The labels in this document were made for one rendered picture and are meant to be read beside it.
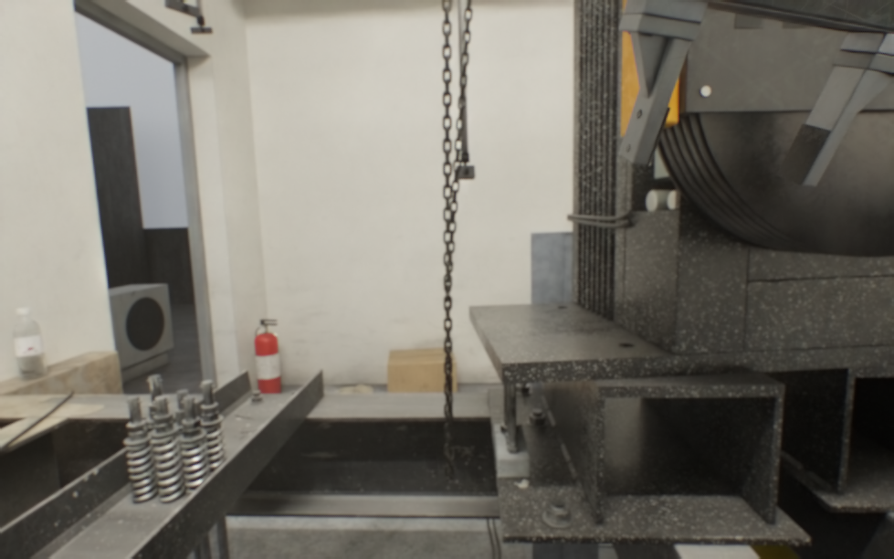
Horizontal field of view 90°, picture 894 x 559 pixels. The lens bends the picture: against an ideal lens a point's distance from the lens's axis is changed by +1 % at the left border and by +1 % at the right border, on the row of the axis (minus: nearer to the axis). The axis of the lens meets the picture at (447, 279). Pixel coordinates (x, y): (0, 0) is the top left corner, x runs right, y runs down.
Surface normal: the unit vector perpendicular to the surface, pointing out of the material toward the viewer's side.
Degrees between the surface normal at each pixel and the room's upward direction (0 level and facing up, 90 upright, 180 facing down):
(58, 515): 83
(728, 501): 0
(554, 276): 90
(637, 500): 0
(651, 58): 113
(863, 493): 0
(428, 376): 90
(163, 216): 90
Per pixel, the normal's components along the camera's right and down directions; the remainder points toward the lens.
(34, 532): 0.99, -0.15
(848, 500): -0.03, -0.99
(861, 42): -0.99, -0.09
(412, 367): 0.08, 0.12
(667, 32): 0.06, 0.51
